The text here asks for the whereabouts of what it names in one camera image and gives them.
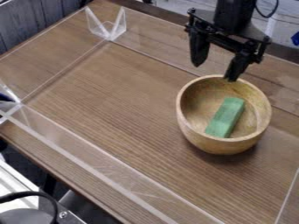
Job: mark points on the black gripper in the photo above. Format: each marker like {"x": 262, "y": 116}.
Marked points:
{"x": 228, "y": 28}

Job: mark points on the green rectangular block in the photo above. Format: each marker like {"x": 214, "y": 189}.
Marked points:
{"x": 226, "y": 117}

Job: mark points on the brown wooden bowl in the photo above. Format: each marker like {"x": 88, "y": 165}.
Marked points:
{"x": 198, "y": 102}

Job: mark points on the white container in background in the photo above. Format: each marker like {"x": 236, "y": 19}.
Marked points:
{"x": 282, "y": 27}

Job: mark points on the blue object at right edge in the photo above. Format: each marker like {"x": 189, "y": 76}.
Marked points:
{"x": 296, "y": 39}

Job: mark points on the clear acrylic front barrier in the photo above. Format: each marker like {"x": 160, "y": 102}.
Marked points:
{"x": 132, "y": 196}

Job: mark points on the clear acrylic corner bracket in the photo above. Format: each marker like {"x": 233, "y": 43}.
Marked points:
{"x": 108, "y": 30}

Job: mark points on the grey metal bracket with screw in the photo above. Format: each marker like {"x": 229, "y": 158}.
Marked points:
{"x": 27, "y": 213}

